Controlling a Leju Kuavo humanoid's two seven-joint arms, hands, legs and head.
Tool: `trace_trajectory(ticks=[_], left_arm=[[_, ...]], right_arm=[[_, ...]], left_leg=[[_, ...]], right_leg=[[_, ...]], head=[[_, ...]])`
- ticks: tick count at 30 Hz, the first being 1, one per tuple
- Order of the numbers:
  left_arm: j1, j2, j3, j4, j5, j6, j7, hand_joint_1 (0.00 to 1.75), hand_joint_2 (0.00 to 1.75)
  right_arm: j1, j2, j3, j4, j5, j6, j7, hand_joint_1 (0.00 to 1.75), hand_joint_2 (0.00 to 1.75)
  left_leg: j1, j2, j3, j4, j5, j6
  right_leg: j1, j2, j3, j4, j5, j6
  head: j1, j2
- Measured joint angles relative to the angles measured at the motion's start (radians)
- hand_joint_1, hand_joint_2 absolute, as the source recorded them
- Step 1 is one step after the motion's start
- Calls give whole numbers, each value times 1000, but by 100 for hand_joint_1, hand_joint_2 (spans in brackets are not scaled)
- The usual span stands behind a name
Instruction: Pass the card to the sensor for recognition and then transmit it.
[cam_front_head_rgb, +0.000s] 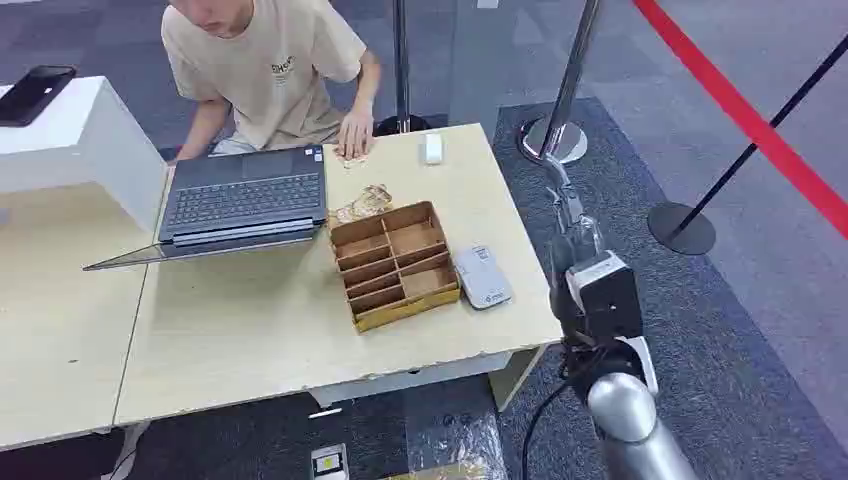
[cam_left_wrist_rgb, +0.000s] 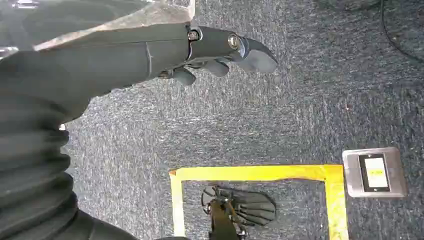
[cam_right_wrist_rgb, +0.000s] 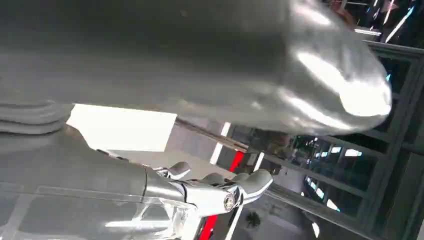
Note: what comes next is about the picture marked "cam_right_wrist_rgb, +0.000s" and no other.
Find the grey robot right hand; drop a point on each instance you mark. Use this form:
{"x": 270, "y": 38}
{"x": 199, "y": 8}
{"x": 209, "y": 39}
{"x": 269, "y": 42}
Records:
{"x": 198, "y": 59}

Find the white flat panel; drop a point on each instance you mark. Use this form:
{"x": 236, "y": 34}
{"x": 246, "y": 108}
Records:
{"x": 122, "y": 129}

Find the small green potted plant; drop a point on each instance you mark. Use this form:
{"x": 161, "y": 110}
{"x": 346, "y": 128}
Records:
{"x": 253, "y": 220}

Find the white upright post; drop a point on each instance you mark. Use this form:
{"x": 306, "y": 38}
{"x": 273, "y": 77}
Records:
{"x": 220, "y": 144}
{"x": 258, "y": 161}
{"x": 234, "y": 223}

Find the grey window frame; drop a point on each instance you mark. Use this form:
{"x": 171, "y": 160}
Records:
{"x": 394, "y": 159}

